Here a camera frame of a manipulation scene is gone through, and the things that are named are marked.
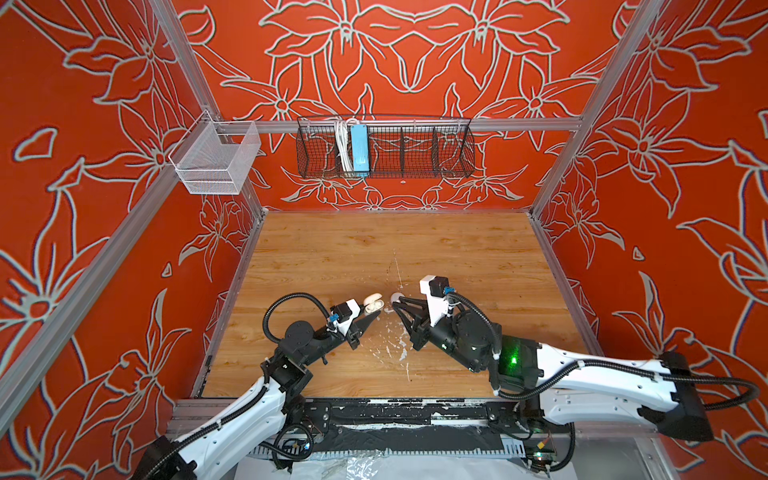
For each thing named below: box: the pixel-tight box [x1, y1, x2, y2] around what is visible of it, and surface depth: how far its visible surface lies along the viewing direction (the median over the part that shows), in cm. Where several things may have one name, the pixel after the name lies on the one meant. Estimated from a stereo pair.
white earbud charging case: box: [363, 292, 385, 315], surface depth 70 cm
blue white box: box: [351, 124, 369, 173], surface depth 92 cm
